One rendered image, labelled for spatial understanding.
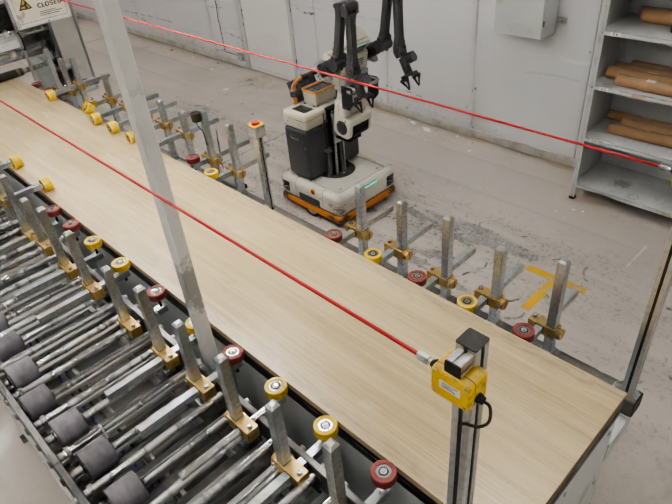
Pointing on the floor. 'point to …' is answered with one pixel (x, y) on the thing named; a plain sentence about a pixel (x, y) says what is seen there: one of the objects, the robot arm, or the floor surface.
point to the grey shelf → (590, 134)
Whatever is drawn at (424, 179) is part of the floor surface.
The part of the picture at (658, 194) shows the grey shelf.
